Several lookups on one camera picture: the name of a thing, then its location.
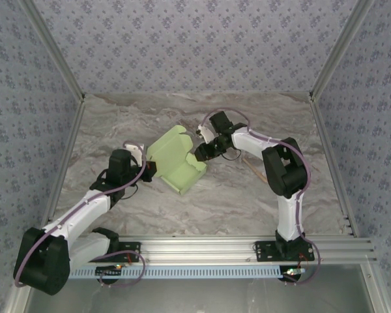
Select wooden chopstick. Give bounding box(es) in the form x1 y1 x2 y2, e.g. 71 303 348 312
242 158 268 183

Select light green paper box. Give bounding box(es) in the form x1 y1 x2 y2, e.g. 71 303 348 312
146 125 208 196

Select small black controller board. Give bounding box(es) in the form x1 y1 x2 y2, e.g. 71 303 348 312
280 267 308 282
95 265 123 278

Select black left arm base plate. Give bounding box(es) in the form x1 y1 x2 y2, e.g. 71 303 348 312
91 241 141 263

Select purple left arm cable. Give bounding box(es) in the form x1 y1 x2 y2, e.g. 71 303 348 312
13 140 148 290

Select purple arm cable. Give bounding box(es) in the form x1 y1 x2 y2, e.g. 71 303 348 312
13 140 148 290
201 108 323 287

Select aluminium mounting rail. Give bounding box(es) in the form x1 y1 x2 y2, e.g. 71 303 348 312
21 236 377 263

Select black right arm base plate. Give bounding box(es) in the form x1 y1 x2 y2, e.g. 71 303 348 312
254 240 315 263

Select light blue slotted cable duct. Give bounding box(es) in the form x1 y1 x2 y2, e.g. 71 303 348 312
66 264 289 280

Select aluminium frame post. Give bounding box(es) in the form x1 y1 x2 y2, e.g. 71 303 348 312
309 0 375 98
19 0 86 102

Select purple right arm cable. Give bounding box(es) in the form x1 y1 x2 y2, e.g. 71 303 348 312
201 108 323 287

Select aluminium frame leg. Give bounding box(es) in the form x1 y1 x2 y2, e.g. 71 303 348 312
361 262 391 313
3 286 36 313

